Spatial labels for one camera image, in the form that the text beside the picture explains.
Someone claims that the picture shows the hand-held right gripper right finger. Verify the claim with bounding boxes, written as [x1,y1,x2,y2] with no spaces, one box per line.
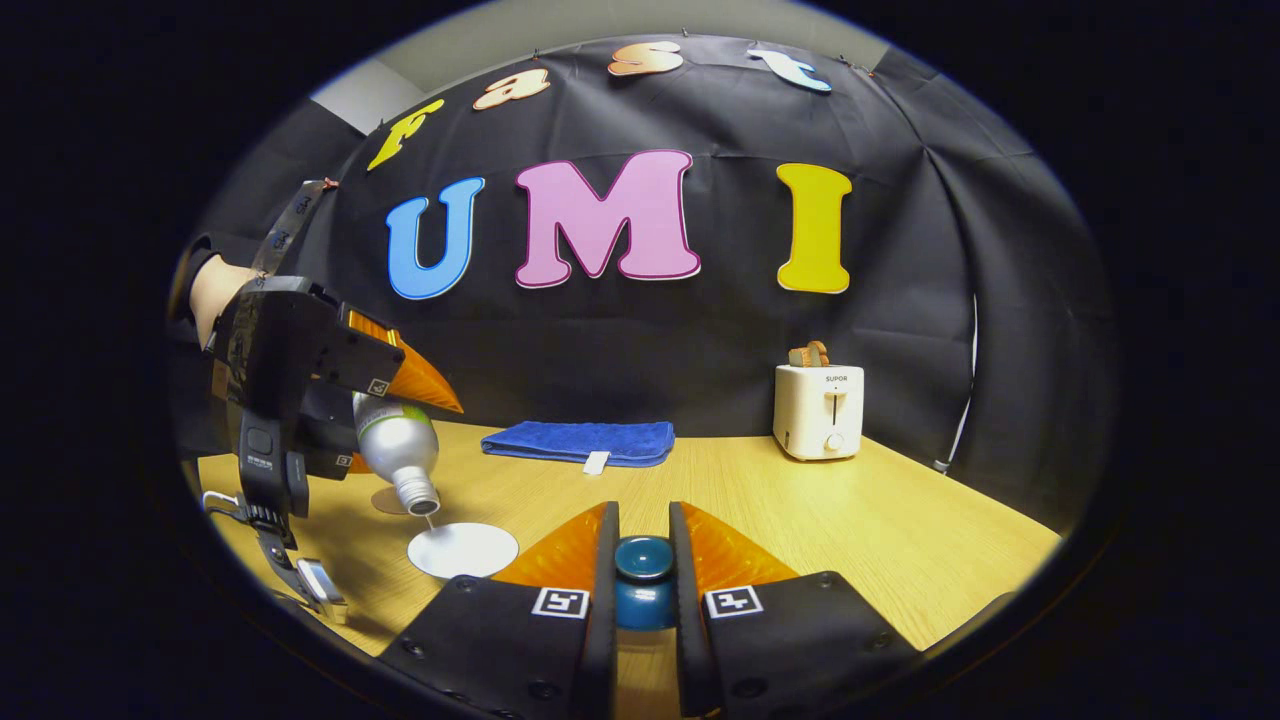
[668,500,926,720]

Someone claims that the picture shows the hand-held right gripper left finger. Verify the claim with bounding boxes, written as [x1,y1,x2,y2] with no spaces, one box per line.
[375,500,621,720]

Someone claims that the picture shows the silver green water bottle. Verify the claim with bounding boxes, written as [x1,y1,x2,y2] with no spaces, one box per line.
[352,392,442,517]

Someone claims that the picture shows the teal teacup lid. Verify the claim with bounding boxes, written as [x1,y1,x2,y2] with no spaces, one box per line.
[613,535,676,633]

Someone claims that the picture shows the teal teacup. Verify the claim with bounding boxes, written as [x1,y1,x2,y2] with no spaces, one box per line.
[407,522,521,581]

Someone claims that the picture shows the folded blue towel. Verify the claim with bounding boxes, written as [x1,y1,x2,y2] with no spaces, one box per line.
[480,420,676,475]

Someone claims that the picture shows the white toaster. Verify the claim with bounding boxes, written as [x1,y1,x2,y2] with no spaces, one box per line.
[772,363,866,462]

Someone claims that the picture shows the black backdrop cloth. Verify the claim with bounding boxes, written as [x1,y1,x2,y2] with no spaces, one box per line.
[170,35,1116,531]

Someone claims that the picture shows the black lanyard strap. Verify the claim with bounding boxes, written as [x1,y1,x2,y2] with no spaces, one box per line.
[250,178,336,286]

